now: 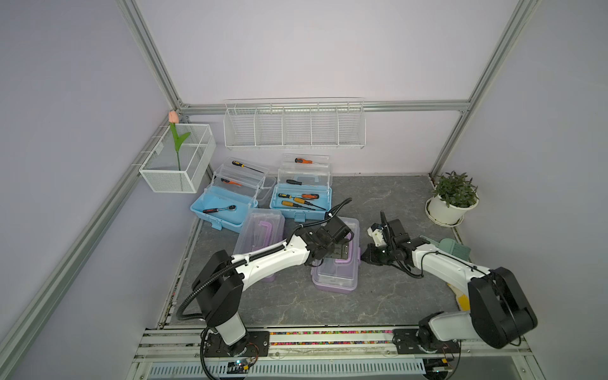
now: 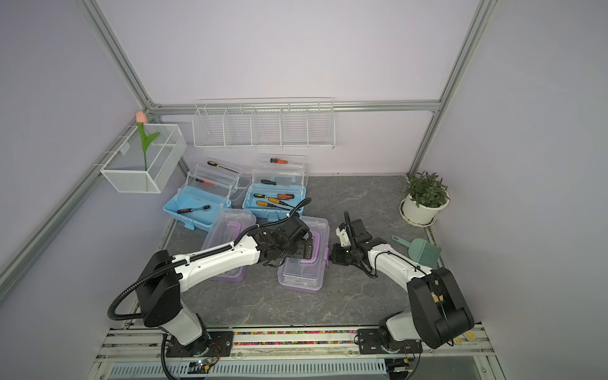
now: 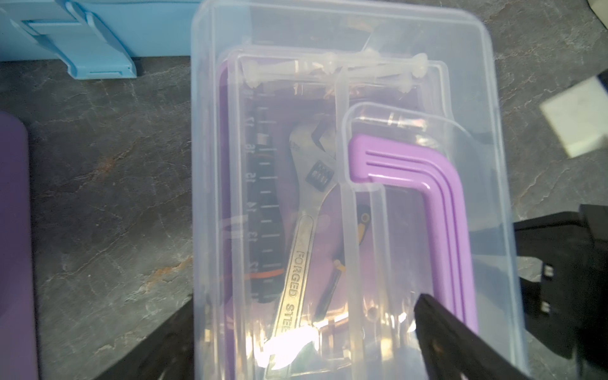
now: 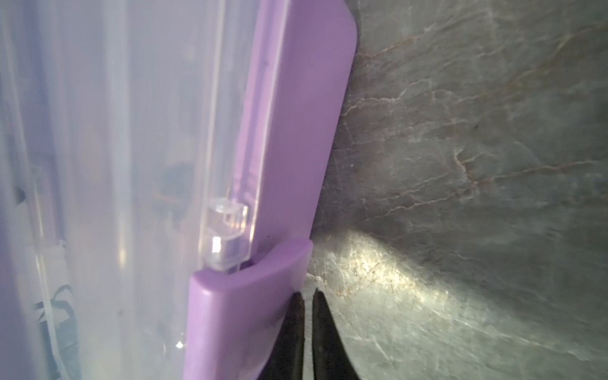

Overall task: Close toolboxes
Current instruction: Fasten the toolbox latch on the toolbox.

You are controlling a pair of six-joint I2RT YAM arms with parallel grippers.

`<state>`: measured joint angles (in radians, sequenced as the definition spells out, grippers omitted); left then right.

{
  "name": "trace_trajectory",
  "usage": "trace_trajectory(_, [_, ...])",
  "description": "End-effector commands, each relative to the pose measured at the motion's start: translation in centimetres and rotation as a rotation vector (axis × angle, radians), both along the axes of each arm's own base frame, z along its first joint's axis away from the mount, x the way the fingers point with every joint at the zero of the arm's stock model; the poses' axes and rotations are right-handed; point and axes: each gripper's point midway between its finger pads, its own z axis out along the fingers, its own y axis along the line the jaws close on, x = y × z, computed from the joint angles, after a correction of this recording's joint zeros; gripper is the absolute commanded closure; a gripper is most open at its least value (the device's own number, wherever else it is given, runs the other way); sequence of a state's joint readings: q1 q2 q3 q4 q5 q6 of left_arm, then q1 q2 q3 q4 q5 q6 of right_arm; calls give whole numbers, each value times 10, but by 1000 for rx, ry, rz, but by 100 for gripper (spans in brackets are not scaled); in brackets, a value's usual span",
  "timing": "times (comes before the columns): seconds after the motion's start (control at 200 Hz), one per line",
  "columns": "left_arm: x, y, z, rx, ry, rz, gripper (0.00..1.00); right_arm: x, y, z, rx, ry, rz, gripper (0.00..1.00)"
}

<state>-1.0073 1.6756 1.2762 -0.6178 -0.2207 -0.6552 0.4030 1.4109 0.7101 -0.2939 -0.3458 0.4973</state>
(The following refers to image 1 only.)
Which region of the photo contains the potted green plant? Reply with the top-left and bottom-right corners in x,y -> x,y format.
425,171 -> 479,227

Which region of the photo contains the orange screwdriver in middle lid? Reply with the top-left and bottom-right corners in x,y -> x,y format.
294,158 -> 314,165

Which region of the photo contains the yellow work glove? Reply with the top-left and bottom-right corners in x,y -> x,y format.
455,293 -> 470,311

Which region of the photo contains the black yellow screwdriver in lid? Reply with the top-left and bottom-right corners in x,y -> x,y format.
232,161 -> 265,174

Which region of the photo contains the yellow handled screwdriver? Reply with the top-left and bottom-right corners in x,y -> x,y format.
293,197 -> 326,210
281,200 -> 315,211

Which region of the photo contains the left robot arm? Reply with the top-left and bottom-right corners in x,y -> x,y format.
174,215 -> 355,354

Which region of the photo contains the red handled ratchet wrench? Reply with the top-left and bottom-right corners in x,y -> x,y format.
203,204 -> 237,214

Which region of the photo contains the pink artificial tulip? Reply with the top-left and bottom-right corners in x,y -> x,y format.
168,111 -> 191,170

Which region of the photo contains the blue toolbox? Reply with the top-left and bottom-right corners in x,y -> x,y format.
190,157 -> 276,233
270,153 -> 332,223

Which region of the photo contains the purple toolbox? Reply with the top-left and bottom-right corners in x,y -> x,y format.
233,208 -> 285,256
311,217 -> 360,294

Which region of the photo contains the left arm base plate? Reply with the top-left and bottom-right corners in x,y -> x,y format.
204,330 -> 270,358

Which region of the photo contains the white wire wall shelf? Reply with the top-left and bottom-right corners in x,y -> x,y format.
223,98 -> 367,150

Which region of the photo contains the white mesh wall basket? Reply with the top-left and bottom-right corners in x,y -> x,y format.
139,123 -> 216,194

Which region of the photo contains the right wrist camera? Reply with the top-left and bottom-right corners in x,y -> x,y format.
367,226 -> 386,247

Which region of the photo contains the yellow black orange screwdriver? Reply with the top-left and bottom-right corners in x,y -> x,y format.
277,193 -> 320,200

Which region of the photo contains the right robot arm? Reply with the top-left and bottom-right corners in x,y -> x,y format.
361,217 -> 538,352

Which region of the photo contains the orange screwdriver in left tray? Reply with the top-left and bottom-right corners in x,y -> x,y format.
220,178 -> 242,187

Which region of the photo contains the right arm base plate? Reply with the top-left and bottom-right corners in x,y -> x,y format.
392,328 -> 460,354

